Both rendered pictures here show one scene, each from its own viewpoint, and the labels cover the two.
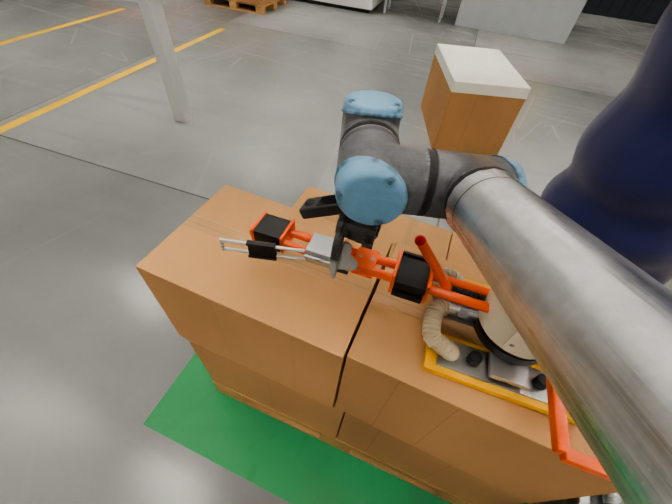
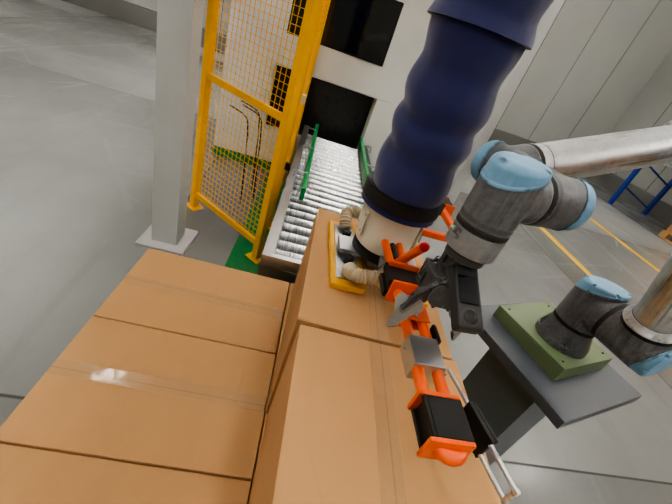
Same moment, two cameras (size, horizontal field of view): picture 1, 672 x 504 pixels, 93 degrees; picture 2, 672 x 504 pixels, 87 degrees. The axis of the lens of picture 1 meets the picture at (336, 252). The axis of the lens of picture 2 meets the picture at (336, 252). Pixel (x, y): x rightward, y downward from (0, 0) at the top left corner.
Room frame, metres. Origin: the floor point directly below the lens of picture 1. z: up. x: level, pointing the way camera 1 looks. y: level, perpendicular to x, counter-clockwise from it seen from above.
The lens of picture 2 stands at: (0.94, 0.37, 1.53)
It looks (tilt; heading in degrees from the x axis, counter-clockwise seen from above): 32 degrees down; 242
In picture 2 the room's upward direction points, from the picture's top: 21 degrees clockwise
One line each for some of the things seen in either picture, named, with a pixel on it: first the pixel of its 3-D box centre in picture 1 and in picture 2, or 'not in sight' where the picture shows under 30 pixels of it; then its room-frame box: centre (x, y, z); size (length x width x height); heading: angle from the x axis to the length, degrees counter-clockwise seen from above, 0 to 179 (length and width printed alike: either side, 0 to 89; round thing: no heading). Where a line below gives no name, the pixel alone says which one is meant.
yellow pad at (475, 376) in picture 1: (504, 372); not in sight; (0.30, -0.39, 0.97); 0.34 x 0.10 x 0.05; 75
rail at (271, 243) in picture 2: not in sight; (291, 177); (0.25, -2.00, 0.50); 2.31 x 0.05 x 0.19; 73
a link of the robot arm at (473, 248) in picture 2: not in sight; (472, 239); (0.49, -0.03, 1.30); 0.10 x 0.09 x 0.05; 164
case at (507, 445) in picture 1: (460, 367); (351, 312); (0.40, -0.40, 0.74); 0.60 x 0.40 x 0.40; 71
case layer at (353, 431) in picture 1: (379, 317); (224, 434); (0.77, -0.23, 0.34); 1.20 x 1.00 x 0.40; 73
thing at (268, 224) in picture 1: (273, 231); (439, 424); (0.55, 0.16, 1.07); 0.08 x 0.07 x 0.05; 75
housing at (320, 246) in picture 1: (323, 250); (421, 357); (0.51, 0.03, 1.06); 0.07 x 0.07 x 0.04; 75
